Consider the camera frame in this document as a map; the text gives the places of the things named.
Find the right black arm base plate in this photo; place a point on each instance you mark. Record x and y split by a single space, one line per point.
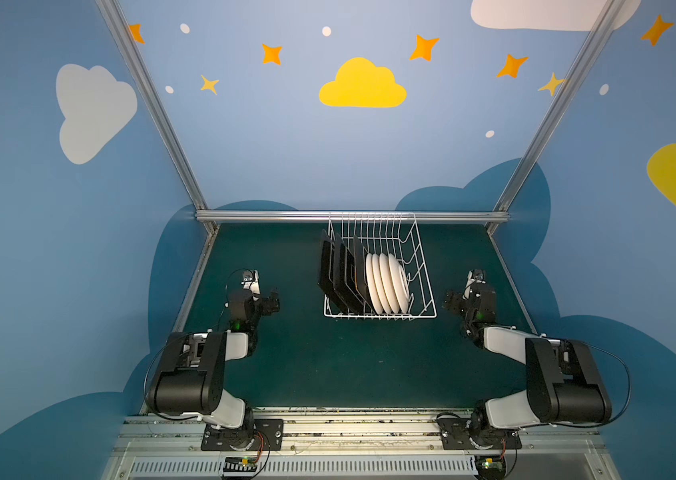
458 434

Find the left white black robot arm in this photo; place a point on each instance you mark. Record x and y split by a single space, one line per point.
188 381

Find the aluminium frame post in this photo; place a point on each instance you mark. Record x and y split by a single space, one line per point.
115 20
593 45

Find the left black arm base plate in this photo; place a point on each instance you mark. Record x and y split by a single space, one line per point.
266 433

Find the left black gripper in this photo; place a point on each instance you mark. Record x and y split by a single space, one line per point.
269 303

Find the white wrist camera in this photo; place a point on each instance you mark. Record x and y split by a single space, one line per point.
250 281
475 278

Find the small circuit board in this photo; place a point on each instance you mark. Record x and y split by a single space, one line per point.
238 467
490 468

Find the white round plate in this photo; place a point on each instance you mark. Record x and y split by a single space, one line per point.
400 284
380 285
389 275
372 288

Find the rear aluminium frame rail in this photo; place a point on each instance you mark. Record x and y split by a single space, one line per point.
312 216

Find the right small circuit board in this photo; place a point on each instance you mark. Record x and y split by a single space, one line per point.
490 468

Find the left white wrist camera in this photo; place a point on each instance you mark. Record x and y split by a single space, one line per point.
250 281

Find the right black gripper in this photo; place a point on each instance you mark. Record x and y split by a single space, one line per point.
457 303

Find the left aluminium frame post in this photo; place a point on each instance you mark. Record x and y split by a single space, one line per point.
115 20

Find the white wire dish rack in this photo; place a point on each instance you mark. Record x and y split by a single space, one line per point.
403 240

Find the left small circuit board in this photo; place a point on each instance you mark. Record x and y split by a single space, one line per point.
238 467

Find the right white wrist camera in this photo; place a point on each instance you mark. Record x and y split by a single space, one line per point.
475 278

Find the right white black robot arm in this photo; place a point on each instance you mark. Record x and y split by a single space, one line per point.
563 382

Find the front aluminium rail bed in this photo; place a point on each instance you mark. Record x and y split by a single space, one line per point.
354 443

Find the black square floral plate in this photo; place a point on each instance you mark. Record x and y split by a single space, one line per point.
325 281
339 276
356 303

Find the right aluminium frame post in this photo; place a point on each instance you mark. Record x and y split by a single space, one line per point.
593 45

